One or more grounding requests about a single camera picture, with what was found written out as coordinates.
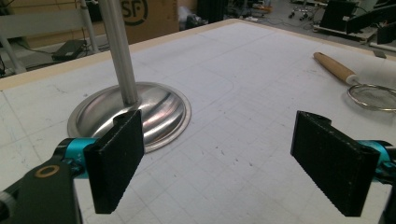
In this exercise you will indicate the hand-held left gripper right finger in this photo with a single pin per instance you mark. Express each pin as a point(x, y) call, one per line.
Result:
point(333, 161)

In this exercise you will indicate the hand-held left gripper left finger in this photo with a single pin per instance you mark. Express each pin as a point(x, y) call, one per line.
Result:
point(113, 161)

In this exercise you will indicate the metal stand with round base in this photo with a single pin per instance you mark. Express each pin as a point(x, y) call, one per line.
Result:
point(162, 112)

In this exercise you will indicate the white grid mat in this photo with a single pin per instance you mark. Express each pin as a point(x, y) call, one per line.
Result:
point(249, 81)

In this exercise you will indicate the black flat device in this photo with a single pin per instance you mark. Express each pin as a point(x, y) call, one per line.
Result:
point(68, 49)

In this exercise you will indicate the black equipment case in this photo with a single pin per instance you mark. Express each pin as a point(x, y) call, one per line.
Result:
point(337, 14)

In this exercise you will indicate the brown cardboard box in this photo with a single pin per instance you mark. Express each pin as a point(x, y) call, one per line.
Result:
point(155, 18)

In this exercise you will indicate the office chair wheel base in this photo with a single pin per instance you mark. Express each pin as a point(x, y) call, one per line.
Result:
point(300, 13)

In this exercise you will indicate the white metal frame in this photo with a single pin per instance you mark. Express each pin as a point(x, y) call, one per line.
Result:
point(37, 21)

